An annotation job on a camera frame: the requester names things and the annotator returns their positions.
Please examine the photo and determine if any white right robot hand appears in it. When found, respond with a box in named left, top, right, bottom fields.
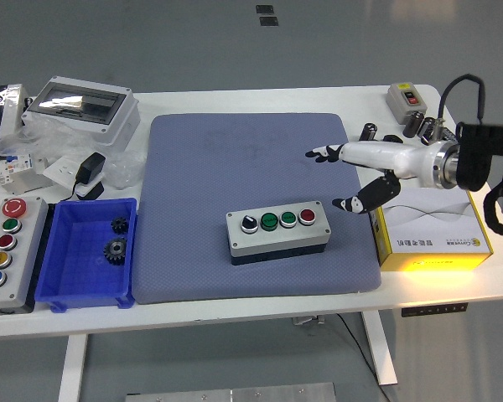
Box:
left=304, top=141, right=438, bottom=215

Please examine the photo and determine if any grey four-button control box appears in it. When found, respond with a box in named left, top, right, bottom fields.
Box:
left=226, top=200, right=332, bottom=266

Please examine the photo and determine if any grey five-button control box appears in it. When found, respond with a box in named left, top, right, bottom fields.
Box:
left=0, top=195, right=49, bottom=316

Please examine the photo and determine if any black cylindrical capacitor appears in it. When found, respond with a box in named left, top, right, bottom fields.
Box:
left=402, top=111, right=425, bottom=138
left=417, top=117, right=438, bottom=146
left=359, top=122, right=379, bottom=144

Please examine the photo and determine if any white and yellow cardboard box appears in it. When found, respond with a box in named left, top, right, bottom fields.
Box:
left=372, top=186, right=495, bottom=272

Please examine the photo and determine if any black table control panel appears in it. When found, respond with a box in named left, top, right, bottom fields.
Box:
left=401, top=301, right=469, bottom=318

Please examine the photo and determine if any blue-grey mat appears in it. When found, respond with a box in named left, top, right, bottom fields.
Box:
left=133, top=111, right=382, bottom=306

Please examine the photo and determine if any white table leg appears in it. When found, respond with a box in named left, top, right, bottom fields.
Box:
left=361, top=310, right=399, bottom=386
left=57, top=333, right=89, bottom=402

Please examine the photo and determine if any grey distribution box clear lid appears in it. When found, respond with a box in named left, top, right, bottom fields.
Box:
left=21, top=75, right=142, bottom=147

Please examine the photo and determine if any grey metal plate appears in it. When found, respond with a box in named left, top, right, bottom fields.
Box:
left=124, top=381, right=337, bottom=402

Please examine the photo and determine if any large black gear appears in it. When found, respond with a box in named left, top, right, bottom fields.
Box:
left=103, top=236, right=129, bottom=265

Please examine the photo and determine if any black power adapter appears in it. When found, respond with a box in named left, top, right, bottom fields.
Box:
left=74, top=152, right=106, bottom=185

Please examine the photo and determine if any clear plastic bag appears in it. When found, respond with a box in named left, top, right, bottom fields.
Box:
left=0, top=116, right=146, bottom=189

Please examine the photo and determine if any blue plastic bin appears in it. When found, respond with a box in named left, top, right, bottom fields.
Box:
left=34, top=198, right=138, bottom=313

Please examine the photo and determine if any white circuit breaker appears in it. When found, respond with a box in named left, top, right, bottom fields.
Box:
left=0, top=152, right=54, bottom=196

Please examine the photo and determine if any silver packaged black device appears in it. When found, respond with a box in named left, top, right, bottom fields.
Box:
left=0, top=83, right=34, bottom=160

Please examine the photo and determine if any grey two-button switch box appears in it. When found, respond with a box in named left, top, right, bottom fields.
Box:
left=386, top=82, right=428, bottom=126

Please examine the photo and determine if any black cable under table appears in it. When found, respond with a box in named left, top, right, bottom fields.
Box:
left=334, top=312, right=393, bottom=402

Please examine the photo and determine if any black adapter cable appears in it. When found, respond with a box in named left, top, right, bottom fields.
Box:
left=60, top=182, right=83, bottom=203

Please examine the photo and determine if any white wall socket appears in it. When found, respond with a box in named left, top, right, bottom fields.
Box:
left=43, top=155, right=105, bottom=198

